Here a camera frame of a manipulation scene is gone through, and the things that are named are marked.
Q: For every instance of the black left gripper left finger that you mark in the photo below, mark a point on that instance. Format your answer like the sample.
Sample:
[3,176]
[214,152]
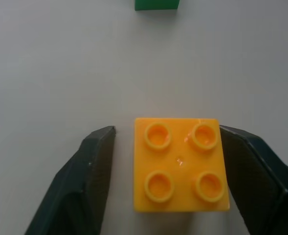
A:
[73,191]

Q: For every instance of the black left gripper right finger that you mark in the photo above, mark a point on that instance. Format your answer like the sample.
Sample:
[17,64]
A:
[263,186]

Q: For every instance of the yellow studded building block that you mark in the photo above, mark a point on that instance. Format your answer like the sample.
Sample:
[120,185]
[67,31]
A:
[181,165]

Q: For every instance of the green building block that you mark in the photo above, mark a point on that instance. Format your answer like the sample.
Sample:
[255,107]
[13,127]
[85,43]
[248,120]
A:
[156,5]

